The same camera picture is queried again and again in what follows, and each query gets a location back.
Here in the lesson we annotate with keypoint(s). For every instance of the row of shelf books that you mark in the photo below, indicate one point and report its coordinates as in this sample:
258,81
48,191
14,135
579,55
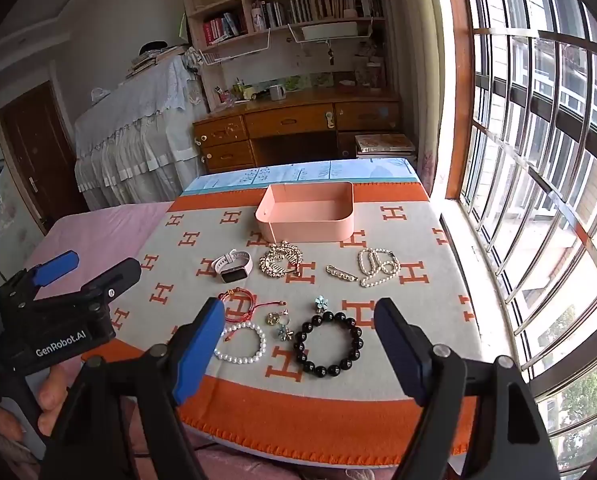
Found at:
328,5

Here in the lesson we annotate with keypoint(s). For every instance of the person's left hand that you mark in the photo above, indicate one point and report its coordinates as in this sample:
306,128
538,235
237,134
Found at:
53,390

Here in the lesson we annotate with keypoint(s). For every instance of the stack of books on stool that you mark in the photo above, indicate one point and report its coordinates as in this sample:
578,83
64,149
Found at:
383,144

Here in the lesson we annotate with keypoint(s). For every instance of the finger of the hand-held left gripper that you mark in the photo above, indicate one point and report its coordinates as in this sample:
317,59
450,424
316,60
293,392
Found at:
53,266
116,280

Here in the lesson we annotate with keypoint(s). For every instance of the wooden desk with drawers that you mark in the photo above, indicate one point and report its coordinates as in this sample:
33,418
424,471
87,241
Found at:
288,120

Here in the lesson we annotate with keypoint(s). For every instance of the round gold brooch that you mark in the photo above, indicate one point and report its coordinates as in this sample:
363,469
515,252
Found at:
272,318

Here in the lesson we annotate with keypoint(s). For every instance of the pearl brooch pin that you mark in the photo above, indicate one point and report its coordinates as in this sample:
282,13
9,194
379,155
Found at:
343,275

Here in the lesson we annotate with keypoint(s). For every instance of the pink smartwatch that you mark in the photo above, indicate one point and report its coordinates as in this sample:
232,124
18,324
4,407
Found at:
228,272

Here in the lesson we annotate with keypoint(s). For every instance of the light blue mat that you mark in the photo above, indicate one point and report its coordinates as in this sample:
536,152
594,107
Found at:
298,175

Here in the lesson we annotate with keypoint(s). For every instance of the grey orange patterned blanket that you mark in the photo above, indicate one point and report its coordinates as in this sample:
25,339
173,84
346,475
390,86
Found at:
178,280

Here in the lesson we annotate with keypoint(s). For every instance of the floral jar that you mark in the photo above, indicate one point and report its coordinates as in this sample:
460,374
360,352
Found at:
374,76

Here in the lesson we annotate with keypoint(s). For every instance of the metal window grille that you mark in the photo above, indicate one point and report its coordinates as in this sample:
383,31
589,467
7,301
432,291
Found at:
538,185

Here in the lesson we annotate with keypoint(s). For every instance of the brown wooden window frame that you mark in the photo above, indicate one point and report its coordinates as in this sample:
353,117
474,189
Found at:
458,85

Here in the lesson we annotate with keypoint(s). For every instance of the pile of books and hat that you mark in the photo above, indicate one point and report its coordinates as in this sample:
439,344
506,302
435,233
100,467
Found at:
153,55

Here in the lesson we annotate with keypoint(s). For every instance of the white lace cover cloth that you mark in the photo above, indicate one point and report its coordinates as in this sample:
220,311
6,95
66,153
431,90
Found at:
128,135

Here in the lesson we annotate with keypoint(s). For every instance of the white mug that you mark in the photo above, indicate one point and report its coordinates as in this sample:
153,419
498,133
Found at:
277,92

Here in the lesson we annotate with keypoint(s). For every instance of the wooden bookshelf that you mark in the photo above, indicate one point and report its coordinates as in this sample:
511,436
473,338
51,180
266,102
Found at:
193,5

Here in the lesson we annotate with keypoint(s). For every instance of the brown wooden door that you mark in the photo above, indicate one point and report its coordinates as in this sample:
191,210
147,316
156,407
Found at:
38,150

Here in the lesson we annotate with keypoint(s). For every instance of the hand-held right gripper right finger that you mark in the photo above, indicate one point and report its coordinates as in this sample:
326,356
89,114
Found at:
403,355

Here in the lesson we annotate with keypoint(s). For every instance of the beige curtain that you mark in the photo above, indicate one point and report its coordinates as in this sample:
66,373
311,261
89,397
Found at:
413,60

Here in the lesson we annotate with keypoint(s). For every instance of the pink plastic tray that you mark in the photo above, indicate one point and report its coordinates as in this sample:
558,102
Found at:
303,225

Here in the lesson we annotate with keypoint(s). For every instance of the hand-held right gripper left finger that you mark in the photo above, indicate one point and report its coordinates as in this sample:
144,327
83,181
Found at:
198,355

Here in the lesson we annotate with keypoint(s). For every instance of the white drawer lock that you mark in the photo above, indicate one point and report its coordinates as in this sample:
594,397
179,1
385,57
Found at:
329,120

